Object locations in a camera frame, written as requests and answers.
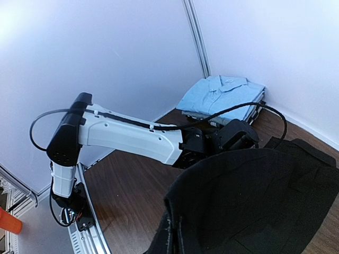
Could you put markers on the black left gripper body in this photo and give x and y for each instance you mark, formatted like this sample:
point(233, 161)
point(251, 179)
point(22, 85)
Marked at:
point(197, 145)

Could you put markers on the black long sleeve shirt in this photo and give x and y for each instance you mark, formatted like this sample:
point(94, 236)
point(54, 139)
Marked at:
point(267, 200)

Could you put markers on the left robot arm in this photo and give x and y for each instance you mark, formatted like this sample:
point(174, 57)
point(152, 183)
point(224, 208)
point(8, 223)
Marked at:
point(88, 124)

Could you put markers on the light blue folded shirt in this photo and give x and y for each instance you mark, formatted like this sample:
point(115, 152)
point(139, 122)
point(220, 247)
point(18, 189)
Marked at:
point(216, 93)

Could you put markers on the black white patterned folded shirt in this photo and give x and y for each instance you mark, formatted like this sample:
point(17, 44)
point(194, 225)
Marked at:
point(246, 113)

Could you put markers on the orange object outside cell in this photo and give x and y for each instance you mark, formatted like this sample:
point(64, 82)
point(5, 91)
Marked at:
point(10, 223)

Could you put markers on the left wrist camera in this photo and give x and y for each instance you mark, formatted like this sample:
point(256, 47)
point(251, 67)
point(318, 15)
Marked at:
point(235, 135)

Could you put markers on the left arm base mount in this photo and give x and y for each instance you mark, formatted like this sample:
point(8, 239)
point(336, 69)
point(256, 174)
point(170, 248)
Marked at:
point(76, 208)

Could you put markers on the aluminium frame post left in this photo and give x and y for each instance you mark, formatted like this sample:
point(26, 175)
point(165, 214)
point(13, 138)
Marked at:
point(197, 36)

